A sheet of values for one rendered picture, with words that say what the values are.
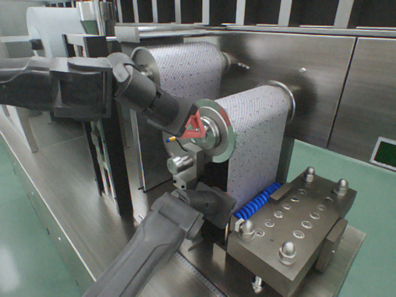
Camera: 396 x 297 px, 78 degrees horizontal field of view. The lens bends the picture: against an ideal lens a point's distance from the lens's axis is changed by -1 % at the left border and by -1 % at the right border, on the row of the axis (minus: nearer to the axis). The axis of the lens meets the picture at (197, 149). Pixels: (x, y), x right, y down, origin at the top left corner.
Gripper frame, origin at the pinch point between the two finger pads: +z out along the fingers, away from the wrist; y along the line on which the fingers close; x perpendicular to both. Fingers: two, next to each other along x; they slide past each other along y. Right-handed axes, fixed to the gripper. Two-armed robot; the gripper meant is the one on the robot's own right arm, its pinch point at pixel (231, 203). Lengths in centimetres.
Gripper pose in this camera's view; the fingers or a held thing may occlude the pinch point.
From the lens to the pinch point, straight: 63.7
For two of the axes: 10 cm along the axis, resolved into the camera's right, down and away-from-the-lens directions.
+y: 7.0, 3.4, -6.3
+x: 3.6, -9.3, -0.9
